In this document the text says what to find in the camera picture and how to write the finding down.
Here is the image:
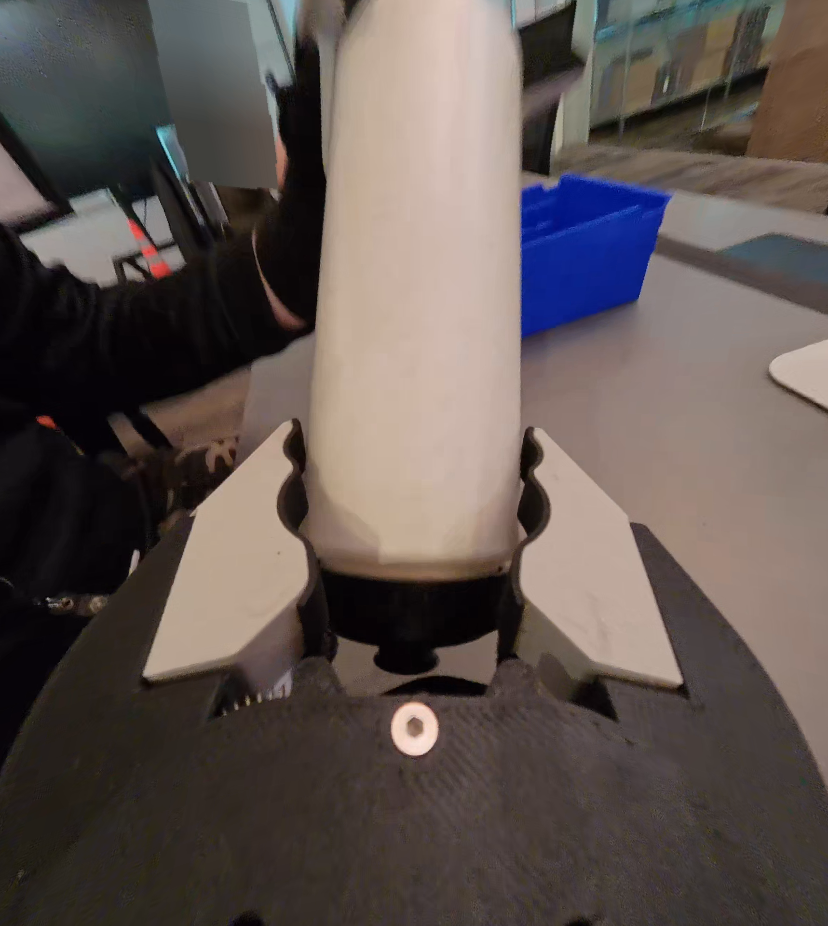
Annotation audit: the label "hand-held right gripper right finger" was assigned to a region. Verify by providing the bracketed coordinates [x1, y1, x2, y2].
[508, 427, 685, 691]

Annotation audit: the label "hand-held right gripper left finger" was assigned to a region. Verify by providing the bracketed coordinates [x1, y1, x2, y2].
[142, 420, 313, 684]

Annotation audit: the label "blue plastic bin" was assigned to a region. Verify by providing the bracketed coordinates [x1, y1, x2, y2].
[520, 174, 672, 341]

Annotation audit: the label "white roll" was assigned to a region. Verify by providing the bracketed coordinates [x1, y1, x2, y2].
[303, 0, 528, 652]

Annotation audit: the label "person's left forearm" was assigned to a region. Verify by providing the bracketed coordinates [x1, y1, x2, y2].
[0, 200, 306, 435]

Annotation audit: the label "person's left hand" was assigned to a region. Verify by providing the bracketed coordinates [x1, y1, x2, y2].
[252, 41, 331, 337]

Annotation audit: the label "person's camouflage pants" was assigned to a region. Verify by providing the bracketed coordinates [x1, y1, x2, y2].
[125, 435, 248, 525]

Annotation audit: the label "orange traffic cone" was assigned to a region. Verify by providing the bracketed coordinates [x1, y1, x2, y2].
[110, 196, 176, 283]

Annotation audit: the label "large black monitor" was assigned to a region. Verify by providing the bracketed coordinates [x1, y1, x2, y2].
[0, 0, 183, 204]

